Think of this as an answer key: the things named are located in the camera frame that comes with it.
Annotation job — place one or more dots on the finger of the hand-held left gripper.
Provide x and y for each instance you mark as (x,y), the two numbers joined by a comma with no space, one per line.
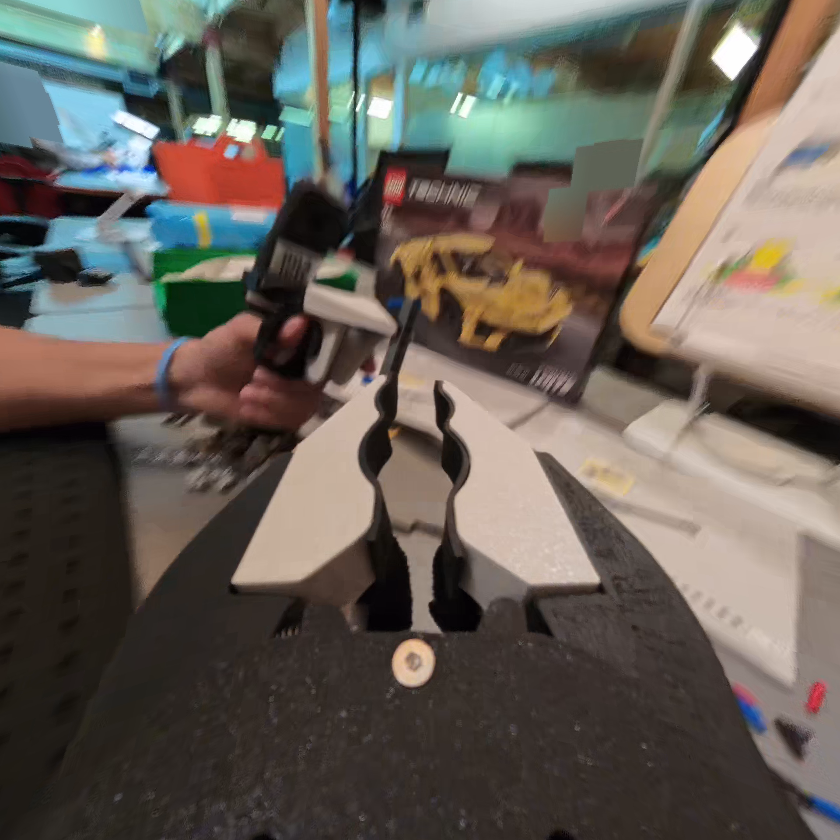
(348,308)

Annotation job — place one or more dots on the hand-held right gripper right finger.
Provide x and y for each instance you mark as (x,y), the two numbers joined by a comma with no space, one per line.
(525,518)

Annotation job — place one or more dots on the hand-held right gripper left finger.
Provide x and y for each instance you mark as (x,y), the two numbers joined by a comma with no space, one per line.
(308,518)

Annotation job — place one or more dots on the long black toy beam assembly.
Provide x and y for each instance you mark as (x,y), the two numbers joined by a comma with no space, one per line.
(400,341)

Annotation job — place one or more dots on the pile of colourful connector pins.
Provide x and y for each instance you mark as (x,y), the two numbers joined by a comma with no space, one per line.
(787,735)

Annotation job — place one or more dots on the toy car set box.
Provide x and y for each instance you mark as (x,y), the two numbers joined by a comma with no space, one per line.
(492,275)

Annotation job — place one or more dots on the person's left hand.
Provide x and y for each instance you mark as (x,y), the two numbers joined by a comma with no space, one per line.
(229,374)

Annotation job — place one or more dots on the white paper liner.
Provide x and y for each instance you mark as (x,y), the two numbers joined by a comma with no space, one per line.
(210,269)

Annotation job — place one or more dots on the blue plastic roll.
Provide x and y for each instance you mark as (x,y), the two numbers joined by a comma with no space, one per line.
(210,223)

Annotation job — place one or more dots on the green plastic bin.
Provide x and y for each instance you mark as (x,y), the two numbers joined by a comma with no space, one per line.
(203,295)

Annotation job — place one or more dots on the pile of small black connectors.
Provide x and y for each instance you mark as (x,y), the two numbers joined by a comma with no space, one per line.
(216,453)

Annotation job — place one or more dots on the orange carry case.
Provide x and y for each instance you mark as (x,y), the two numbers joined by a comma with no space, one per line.
(223,170)

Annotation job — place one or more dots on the white instruction booklet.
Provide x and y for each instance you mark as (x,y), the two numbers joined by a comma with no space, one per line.
(656,525)

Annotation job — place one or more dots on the blue wristband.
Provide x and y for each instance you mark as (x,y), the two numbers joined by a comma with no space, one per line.
(165,374)

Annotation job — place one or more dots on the black perforated panel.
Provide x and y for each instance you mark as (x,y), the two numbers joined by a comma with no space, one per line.
(52,590)

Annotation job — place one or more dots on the white wooden document stand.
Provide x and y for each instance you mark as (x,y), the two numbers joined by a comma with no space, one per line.
(722,262)

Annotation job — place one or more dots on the red connector pin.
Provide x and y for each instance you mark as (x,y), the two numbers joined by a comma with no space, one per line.
(816,697)

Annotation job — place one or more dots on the printed paper sheet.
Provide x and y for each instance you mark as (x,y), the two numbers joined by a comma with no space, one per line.
(774,262)

